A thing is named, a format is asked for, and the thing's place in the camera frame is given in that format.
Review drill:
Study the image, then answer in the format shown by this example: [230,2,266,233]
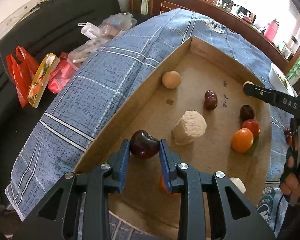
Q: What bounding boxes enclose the dark red fruit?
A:
[284,127,293,145]

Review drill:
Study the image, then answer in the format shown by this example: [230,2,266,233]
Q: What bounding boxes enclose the red tomato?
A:
[242,119,261,138]

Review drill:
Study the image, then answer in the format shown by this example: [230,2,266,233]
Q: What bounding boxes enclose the dark cherry front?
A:
[129,130,160,160]

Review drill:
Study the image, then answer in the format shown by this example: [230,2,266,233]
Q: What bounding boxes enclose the dark plum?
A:
[239,105,255,122]

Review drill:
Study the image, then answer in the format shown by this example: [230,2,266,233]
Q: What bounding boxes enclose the beige banana chunk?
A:
[172,111,207,145]

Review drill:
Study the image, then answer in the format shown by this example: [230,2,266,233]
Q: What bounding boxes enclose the white banana chunk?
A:
[230,177,246,194]

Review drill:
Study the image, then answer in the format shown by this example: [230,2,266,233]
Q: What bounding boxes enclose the brown longan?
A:
[243,81,254,87]
[161,71,181,89]

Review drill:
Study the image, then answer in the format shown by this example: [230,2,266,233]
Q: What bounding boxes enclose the orange tangerine with leaf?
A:
[231,128,254,153]

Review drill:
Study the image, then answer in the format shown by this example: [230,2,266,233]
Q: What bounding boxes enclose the dark red jujube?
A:
[204,90,218,111]

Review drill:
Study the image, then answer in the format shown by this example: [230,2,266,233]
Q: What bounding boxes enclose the gloved right hand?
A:
[280,146,300,206]

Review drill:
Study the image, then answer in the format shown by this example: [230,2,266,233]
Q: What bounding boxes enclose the white bowl with greens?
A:
[268,63,295,96]

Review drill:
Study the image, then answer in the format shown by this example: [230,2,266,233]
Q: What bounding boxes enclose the cardboard tray box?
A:
[75,37,275,239]

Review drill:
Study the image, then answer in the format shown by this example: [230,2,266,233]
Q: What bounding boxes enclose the pink thermos bottle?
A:
[263,19,279,42]

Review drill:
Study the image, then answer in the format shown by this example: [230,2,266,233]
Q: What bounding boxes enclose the blue plaid tablecloth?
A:
[5,9,290,239]

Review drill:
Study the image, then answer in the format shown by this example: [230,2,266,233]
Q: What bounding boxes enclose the yellow snack package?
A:
[27,53,60,108]

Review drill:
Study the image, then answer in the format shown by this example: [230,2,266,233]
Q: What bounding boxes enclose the red plastic bag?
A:
[6,46,39,107]

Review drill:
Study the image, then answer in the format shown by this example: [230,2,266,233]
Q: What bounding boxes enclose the clear plastic bags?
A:
[67,12,137,68]

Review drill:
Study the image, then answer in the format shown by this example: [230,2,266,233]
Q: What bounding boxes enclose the black sofa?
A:
[0,0,146,215]

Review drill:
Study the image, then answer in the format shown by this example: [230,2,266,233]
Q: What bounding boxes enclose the wooden cabinet counter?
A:
[148,0,289,74]

